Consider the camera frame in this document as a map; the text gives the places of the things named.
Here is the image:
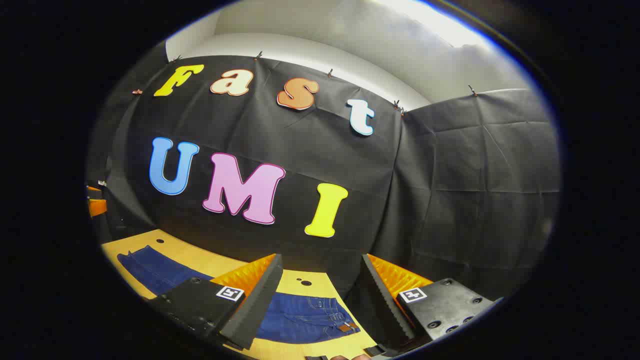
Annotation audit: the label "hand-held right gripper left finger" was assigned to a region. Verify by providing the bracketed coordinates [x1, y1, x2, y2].
[145, 253, 284, 352]

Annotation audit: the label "blue denim jeans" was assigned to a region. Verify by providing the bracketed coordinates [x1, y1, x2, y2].
[117, 245, 361, 345]

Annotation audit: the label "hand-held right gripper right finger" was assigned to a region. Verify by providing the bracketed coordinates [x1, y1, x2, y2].
[356, 253, 504, 353]

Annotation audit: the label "black backdrop cloth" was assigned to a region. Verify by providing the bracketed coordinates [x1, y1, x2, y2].
[86, 42, 562, 301]

